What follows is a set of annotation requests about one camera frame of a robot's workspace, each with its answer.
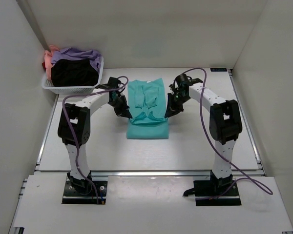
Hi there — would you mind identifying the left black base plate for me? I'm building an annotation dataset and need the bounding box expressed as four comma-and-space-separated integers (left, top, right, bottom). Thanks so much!
62, 176, 108, 205

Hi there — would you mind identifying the aluminium rail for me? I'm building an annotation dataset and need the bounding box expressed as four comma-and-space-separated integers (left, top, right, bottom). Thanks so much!
91, 170, 210, 176

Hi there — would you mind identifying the purple t shirt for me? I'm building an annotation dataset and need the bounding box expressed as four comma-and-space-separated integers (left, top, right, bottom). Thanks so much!
51, 47, 102, 73

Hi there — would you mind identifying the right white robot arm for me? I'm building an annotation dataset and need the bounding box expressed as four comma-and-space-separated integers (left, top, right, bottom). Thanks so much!
165, 74, 242, 196

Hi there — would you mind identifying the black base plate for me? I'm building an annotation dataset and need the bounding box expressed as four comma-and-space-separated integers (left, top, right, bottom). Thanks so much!
62, 176, 108, 205
183, 179, 242, 206

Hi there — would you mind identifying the teal t shirt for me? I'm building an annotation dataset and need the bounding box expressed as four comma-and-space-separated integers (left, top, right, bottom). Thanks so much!
126, 78, 169, 139

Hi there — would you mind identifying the black t shirt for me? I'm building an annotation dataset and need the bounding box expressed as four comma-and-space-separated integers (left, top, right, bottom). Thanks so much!
51, 59, 99, 87

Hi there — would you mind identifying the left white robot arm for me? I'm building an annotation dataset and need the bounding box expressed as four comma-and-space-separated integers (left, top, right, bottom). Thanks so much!
58, 76, 132, 196

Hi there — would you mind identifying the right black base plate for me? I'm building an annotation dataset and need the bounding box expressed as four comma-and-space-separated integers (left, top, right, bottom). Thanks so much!
183, 179, 242, 206

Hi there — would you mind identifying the white plastic laundry basket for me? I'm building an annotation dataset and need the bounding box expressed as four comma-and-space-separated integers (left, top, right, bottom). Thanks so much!
41, 57, 105, 95

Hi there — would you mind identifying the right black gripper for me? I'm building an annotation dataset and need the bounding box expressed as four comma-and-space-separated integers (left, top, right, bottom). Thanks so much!
165, 93, 191, 119

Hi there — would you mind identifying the pink t shirt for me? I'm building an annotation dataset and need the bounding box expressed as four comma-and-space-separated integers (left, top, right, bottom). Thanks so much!
44, 45, 60, 81

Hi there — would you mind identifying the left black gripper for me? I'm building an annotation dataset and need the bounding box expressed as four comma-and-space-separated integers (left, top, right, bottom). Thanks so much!
107, 95, 132, 119

